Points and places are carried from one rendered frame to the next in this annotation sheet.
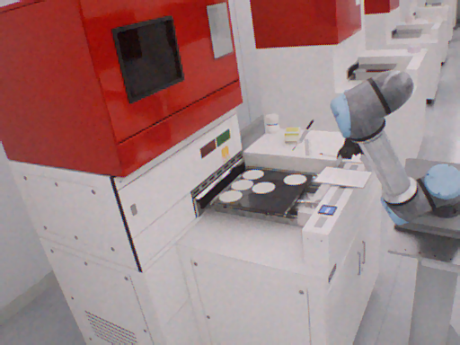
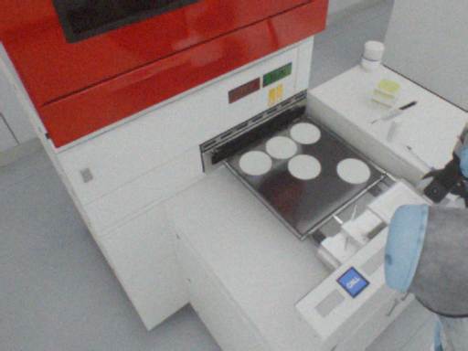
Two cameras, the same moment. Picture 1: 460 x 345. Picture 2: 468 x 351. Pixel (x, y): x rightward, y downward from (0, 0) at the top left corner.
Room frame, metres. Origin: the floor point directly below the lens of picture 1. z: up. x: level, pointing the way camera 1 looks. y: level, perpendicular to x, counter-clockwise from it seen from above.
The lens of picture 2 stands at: (0.73, -0.23, 1.82)
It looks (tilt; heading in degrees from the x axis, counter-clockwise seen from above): 45 degrees down; 15
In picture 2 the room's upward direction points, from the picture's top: 1 degrees clockwise
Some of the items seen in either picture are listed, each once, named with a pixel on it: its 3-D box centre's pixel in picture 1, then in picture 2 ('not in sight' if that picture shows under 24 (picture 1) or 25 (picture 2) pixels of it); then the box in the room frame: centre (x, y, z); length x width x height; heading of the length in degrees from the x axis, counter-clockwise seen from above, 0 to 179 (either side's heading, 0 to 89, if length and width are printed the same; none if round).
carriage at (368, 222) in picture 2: (322, 200); (371, 226); (1.42, -0.38, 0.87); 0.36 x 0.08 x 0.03; 145
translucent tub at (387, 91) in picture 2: (292, 136); (386, 93); (1.87, -0.37, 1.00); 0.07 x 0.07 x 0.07; 70
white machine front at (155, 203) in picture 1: (193, 177); (208, 126); (1.53, 0.14, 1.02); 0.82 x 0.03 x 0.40; 145
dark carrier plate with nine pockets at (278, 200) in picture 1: (263, 188); (303, 167); (1.56, -0.15, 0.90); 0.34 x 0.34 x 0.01; 55
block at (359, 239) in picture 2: (315, 203); (356, 235); (1.35, -0.33, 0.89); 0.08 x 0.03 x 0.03; 55
